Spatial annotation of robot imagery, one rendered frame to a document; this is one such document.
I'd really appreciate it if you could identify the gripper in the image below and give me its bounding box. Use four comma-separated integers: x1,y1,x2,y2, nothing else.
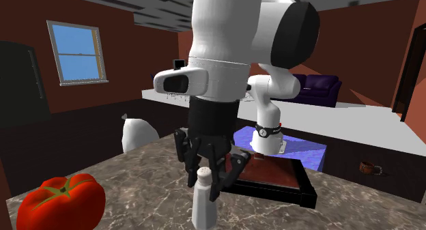
173,96,253,203

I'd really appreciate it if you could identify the white salt shaker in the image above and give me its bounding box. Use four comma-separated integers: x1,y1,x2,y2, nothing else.
191,166,219,230

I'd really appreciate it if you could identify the black box with red top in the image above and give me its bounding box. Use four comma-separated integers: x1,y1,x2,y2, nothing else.
221,152,318,210

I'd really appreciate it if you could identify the white tied sack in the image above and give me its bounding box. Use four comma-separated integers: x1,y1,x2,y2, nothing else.
121,113,161,154

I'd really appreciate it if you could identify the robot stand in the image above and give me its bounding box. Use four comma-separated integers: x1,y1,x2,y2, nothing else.
232,125,328,173

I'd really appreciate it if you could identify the purple sofa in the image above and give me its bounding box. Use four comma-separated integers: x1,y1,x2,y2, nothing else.
270,73,343,109

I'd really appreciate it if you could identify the dark counter with white top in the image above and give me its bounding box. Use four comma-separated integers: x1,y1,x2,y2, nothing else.
141,88,426,204

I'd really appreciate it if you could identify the brown pet bowl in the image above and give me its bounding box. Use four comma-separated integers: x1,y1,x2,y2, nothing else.
358,160,383,176

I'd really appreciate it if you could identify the red tomato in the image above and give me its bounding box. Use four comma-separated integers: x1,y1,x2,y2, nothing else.
16,173,107,230

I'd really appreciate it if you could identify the dark refrigerator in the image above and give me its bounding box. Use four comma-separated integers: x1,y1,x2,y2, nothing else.
0,40,52,129

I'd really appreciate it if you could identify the dark open doorway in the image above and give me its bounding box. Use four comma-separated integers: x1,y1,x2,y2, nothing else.
391,22,426,123

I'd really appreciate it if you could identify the window with grey frame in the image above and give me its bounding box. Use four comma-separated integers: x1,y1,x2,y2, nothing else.
46,20,110,87

